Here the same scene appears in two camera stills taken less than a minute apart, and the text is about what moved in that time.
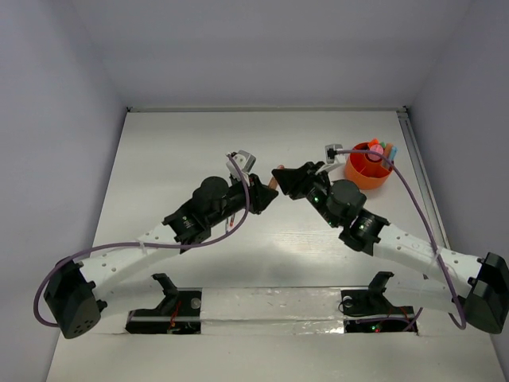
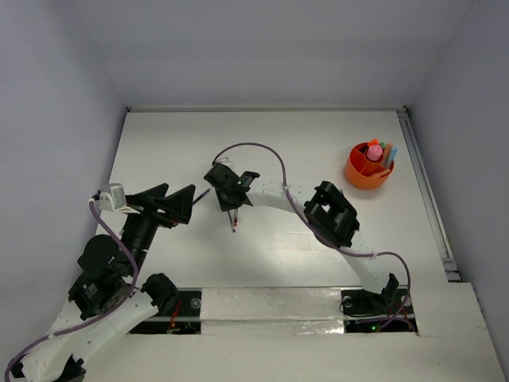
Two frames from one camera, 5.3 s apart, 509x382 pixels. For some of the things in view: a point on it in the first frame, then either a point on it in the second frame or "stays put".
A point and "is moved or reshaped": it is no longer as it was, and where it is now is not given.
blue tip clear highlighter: x=394 y=151 stays put
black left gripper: x=259 y=193 -> x=180 y=204
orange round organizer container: x=363 y=173 stays put
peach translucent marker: x=273 y=183 is moved or reshaped
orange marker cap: x=374 y=142 stays put
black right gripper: x=293 y=184 -> x=226 y=205
